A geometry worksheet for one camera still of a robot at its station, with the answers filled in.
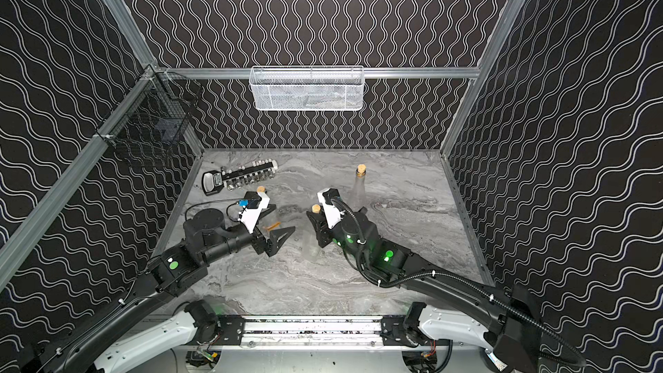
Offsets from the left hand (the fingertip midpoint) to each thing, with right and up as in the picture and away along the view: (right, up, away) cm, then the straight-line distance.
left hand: (288, 220), depth 64 cm
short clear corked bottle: (+4, -14, +24) cm, 28 cm away
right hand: (+6, +2, +6) cm, 9 cm away
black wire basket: (-55, +34, +32) cm, 73 cm away
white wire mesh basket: (-1, +50, +49) cm, 70 cm away
